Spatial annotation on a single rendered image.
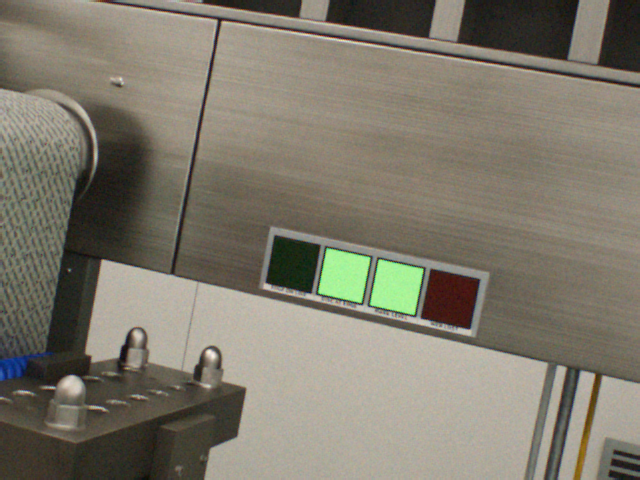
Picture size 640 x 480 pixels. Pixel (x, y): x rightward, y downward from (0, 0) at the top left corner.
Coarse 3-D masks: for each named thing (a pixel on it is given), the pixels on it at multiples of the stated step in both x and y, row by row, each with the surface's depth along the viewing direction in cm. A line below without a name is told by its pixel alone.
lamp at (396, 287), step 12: (384, 264) 128; (396, 264) 127; (384, 276) 128; (396, 276) 127; (408, 276) 127; (420, 276) 126; (384, 288) 128; (396, 288) 127; (408, 288) 127; (372, 300) 128; (384, 300) 128; (396, 300) 127; (408, 300) 127; (408, 312) 127
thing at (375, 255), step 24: (312, 240) 130; (336, 240) 130; (264, 264) 132; (408, 264) 127; (432, 264) 126; (264, 288) 132; (288, 288) 131; (312, 288) 130; (480, 288) 125; (384, 312) 128; (480, 312) 125
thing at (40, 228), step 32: (0, 224) 117; (32, 224) 123; (64, 224) 129; (0, 256) 118; (32, 256) 124; (0, 288) 119; (32, 288) 125; (0, 320) 121; (32, 320) 127; (0, 352) 122; (32, 352) 128
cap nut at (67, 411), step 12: (60, 384) 103; (72, 384) 102; (60, 396) 102; (72, 396) 102; (84, 396) 103; (48, 408) 103; (60, 408) 102; (72, 408) 102; (84, 408) 103; (48, 420) 103; (60, 420) 102; (72, 420) 102; (84, 420) 104
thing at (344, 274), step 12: (336, 252) 129; (324, 264) 130; (336, 264) 129; (348, 264) 129; (360, 264) 129; (324, 276) 130; (336, 276) 129; (348, 276) 129; (360, 276) 129; (324, 288) 130; (336, 288) 129; (348, 288) 129; (360, 288) 129; (360, 300) 129
